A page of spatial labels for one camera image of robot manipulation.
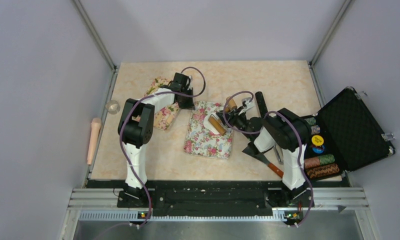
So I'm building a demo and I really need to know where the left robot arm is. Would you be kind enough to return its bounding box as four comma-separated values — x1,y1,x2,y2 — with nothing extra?
117,72,195,207

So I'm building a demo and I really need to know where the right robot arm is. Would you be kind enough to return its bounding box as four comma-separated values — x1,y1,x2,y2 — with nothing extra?
216,107,312,206

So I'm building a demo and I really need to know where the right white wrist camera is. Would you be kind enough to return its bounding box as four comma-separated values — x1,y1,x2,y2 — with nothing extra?
239,97,256,115

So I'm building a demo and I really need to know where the open black poker chip case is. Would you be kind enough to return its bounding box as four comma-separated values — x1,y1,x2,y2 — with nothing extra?
299,87,396,181

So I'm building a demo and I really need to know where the yellow floral cloth pad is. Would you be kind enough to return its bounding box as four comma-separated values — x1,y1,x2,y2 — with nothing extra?
144,76,181,131

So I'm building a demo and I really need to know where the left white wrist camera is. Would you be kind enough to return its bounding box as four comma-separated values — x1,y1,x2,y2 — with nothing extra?
184,75,193,89

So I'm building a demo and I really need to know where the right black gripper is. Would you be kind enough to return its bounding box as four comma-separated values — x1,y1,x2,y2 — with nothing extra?
217,106,254,141

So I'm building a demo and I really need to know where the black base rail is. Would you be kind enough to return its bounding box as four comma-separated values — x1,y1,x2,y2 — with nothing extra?
67,180,369,224

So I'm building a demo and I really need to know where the black ridged rolling stick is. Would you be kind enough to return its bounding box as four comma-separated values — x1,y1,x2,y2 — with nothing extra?
254,91,269,119

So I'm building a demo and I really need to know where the white dough piece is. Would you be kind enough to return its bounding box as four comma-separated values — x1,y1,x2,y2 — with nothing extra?
203,113,225,135

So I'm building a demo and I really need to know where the wooden double-ended rolling pin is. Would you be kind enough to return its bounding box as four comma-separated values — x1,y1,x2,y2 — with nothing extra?
203,97,238,136

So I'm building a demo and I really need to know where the metal scraper with red handle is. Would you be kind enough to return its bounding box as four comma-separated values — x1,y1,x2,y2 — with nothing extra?
242,142,284,178

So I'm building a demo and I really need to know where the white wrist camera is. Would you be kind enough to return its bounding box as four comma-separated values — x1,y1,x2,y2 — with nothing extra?
239,97,256,115
184,75,193,89

